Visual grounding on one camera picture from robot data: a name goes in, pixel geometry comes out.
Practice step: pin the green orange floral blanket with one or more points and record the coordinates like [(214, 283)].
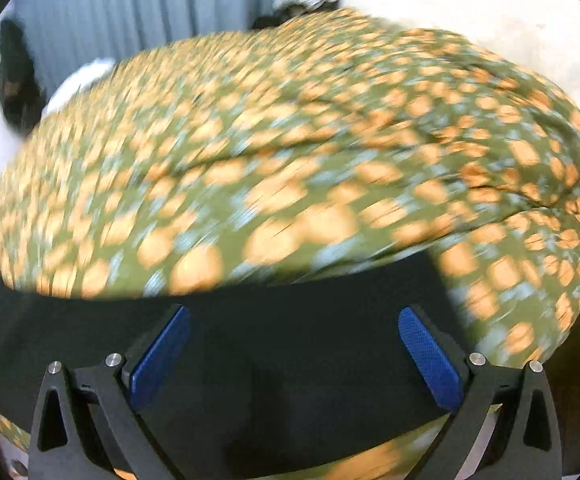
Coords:
[(295, 135)]

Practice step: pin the black hanging clothes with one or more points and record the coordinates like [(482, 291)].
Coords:
[(17, 80)]

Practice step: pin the black pants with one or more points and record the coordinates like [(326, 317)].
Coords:
[(280, 340)]

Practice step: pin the blue-grey curtain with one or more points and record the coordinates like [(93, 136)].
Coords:
[(160, 5)]

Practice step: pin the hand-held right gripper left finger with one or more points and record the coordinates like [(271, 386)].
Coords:
[(160, 355)]

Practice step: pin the light blue cloth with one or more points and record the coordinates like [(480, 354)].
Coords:
[(82, 80)]

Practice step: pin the dark cloth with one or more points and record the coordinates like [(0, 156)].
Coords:
[(270, 21)]

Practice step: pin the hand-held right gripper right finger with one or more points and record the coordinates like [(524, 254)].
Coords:
[(429, 355)]

